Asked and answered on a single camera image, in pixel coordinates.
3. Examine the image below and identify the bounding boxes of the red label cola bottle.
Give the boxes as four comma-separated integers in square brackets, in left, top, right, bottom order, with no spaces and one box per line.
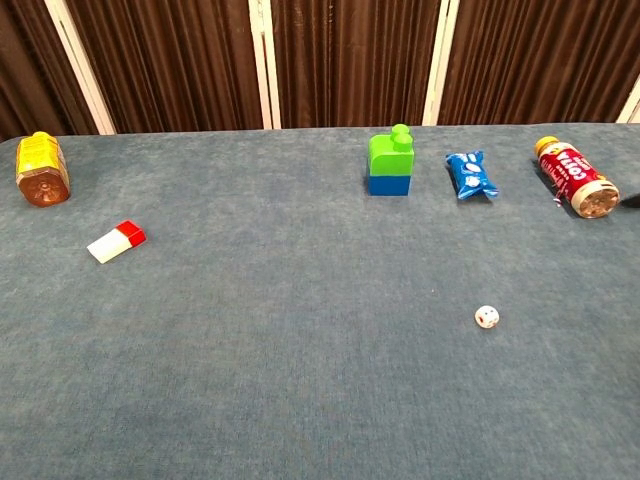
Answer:
[534,136,621,220]

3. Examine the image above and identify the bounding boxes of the blue table cloth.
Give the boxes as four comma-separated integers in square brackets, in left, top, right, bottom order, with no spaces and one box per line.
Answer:
[0,121,640,480]

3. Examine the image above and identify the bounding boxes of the brown folding screen panel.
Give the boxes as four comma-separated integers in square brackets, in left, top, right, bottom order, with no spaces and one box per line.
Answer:
[43,0,274,135]
[422,0,640,127]
[248,0,461,130]
[0,0,117,144]

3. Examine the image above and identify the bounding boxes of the blue toy building block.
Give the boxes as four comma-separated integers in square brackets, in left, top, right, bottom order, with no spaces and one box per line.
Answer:
[367,172,413,197]

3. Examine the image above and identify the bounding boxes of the green toy building block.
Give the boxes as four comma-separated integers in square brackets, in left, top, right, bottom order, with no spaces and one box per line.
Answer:
[368,123,416,178]

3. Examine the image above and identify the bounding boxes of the white and red box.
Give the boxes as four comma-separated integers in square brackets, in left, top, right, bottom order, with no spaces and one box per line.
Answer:
[86,219,148,265]

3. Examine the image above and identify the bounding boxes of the yellow label tea bottle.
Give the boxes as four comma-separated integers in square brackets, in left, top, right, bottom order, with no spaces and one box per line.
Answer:
[15,131,72,208]

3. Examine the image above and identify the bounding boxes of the blue cookie snack pack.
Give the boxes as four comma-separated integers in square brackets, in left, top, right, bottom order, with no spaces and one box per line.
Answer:
[445,150,501,202]

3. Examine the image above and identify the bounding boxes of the white die with red dots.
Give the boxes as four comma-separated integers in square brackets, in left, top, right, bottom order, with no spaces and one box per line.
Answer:
[474,304,500,331]

